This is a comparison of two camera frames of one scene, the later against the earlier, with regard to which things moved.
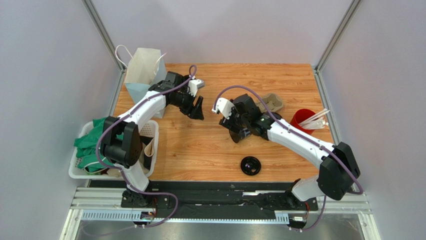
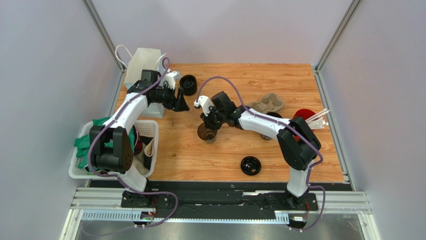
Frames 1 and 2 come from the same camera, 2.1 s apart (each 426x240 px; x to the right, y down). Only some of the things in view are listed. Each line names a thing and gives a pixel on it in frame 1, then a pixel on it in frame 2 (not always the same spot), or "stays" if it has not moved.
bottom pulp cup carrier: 272,101 stays
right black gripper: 233,123 -> 210,116
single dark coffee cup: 240,135 -> 209,135
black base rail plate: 181,200 stays
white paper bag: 144,67 stays
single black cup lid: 250,165 stays
